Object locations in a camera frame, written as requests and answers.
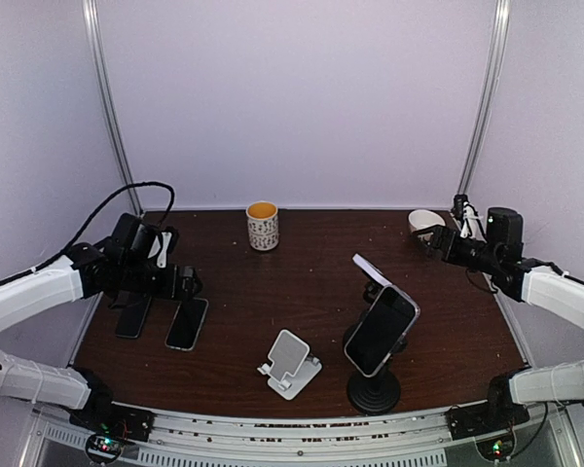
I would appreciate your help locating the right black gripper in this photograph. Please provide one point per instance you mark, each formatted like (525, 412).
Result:
(441, 233)

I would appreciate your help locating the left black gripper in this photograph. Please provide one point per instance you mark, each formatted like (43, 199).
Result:
(169, 289)

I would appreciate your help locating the small black phone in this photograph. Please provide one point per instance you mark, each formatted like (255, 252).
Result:
(132, 319)

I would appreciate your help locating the large black phone silver edge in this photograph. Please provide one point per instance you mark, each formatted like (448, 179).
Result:
(386, 323)

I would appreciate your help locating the white folding phone stand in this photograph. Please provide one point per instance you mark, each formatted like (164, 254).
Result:
(291, 366)

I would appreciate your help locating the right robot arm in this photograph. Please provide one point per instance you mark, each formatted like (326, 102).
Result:
(499, 254)

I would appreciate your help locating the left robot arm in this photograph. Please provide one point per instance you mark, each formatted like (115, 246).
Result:
(132, 259)

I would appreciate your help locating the black stand with white pad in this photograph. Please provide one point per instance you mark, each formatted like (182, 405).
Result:
(376, 281)

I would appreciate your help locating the white ceramic bowl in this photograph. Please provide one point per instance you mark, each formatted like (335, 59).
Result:
(421, 219)

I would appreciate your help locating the patterned mug yellow inside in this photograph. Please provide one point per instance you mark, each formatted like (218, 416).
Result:
(262, 226)

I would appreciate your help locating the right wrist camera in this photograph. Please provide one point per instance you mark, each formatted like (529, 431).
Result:
(467, 217)

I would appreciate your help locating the right aluminium frame post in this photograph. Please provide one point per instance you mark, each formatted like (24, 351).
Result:
(498, 41)

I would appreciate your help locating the aluminium frame post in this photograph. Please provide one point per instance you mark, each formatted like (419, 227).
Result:
(92, 25)
(498, 41)

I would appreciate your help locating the front aluminium rail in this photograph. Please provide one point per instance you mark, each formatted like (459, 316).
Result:
(421, 438)

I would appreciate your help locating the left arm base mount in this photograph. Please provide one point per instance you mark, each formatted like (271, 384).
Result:
(113, 427)

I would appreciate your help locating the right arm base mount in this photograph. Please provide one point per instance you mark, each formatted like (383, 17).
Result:
(491, 423)

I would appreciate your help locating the left aluminium frame post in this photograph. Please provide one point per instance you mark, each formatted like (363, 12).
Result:
(92, 25)

